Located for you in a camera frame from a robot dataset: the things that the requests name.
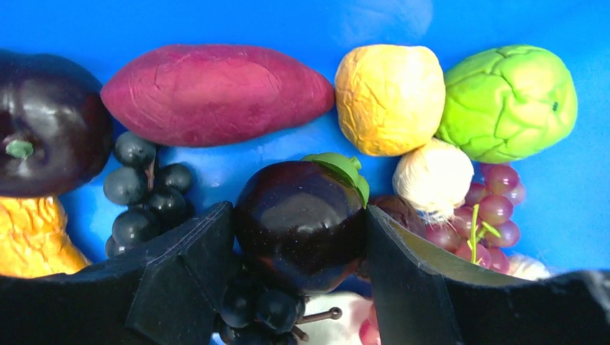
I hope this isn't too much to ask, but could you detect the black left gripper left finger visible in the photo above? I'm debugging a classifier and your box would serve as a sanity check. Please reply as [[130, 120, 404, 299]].
[[1, 202, 234, 345]]

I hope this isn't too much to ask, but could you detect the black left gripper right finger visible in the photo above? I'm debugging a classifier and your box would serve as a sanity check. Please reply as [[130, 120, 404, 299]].
[[367, 206, 609, 344]]

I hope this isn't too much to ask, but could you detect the black grape bunch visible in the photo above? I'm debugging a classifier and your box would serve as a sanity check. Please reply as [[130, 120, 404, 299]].
[[102, 131, 309, 345]]

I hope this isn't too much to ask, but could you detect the dark mangosteen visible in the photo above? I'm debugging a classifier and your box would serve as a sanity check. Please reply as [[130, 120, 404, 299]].
[[235, 152, 370, 295]]

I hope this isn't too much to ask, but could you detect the yellow lemon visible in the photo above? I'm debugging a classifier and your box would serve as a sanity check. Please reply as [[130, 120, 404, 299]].
[[334, 44, 445, 157]]

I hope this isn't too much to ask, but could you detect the white mushroom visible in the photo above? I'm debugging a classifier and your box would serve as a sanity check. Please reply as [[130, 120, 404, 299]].
[[295, 291, 375, 345]]

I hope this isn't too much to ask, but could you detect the red grape bunch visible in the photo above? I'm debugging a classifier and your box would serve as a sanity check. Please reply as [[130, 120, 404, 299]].
[[425, 163, 525, 274]]

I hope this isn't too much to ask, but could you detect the dark brown chestnut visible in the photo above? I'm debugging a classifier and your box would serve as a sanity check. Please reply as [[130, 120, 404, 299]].
[[355, 194, 427, 282]]

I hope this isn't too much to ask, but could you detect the small white garlic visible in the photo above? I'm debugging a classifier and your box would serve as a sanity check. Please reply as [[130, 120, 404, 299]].
[[507, 254, 553, 281]]

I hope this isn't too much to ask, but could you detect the white garlic bulb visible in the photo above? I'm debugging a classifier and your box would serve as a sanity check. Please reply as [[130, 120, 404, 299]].
[[392, 138, 474, 224]]

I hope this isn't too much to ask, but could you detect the small orange bumpy pepper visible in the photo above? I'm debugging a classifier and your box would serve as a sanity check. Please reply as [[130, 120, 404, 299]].
[[1, 196, 91, 278]]

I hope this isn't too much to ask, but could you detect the purple sweet potato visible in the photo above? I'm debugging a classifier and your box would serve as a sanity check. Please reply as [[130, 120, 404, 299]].
[[101, 45, 334, 147]]

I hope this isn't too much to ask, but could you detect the dark eggplant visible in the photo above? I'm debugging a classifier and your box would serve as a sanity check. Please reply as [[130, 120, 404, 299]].
[[1, 50, 113, 198]]

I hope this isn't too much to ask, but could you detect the green custard apple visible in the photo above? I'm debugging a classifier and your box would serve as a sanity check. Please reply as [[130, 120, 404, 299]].
[[435, 45, 578, 164]]

